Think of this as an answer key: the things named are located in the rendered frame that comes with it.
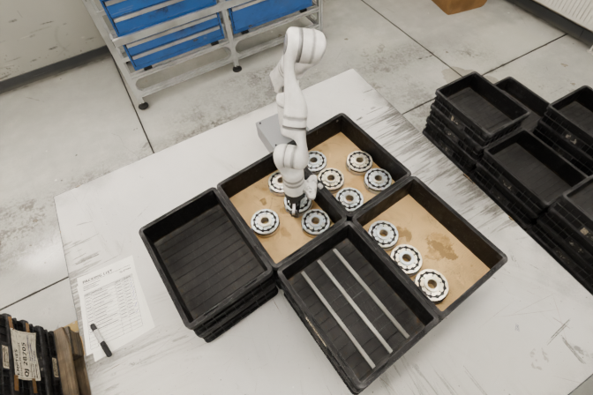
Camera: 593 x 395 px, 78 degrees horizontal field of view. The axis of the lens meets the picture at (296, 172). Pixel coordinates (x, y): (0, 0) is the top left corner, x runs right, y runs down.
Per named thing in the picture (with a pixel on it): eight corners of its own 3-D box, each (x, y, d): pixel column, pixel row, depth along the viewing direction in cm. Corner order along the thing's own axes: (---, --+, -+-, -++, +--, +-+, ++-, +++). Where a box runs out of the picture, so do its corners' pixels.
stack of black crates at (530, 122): (463, 118, 250) (475, 93, 231) (496, 101, 257) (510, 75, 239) (511, 157, 229) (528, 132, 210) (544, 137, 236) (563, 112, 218)
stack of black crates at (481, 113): (416, 142, 240) (434, 89, 204) (452, 123, 248) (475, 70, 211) (461, 185, 219) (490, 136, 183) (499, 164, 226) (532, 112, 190)
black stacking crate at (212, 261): (150, 244, 134) (138, 230, 125) (221, 202, 143) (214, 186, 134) (198, 339, 115) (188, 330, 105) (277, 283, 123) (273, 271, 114)
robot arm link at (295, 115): (279, 127, 102) (309, 129, 103) (288, 24, 94) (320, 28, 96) (275, 122, 110) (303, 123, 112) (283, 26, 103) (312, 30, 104)
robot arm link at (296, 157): (304, 173, 106) (310, 126, 102) (275, 168, 108) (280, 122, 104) (309, 167, 113) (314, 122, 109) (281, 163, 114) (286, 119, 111)
